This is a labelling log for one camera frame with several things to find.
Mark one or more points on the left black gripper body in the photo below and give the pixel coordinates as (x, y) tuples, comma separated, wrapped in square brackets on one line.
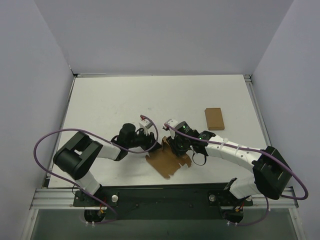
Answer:
[(149, 139)]

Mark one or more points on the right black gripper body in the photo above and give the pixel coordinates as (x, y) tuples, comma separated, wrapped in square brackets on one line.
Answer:
[(176, 145)]

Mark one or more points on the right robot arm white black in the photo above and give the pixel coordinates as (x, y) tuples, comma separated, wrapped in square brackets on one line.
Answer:
[(269, 171)]

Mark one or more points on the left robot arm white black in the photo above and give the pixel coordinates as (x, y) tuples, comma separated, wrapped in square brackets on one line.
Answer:
[(78, 154)]

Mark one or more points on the small folded cardboard box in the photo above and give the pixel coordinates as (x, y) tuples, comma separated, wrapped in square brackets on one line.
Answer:
[(214, 119)]

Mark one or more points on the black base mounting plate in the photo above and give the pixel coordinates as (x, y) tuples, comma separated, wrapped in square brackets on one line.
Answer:
[(201, 201)]

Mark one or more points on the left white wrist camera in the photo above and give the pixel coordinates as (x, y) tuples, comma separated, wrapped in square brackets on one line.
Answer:
[(145, 123)]

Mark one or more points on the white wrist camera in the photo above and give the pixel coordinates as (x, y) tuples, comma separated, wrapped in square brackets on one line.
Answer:
[(171, 122), (145, 123)]

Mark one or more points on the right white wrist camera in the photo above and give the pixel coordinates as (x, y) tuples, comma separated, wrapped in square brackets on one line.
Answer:
[(171, 122)]

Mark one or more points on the aluminium frame rail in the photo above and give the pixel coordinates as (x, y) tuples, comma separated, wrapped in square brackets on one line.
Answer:
[(249, 84)]

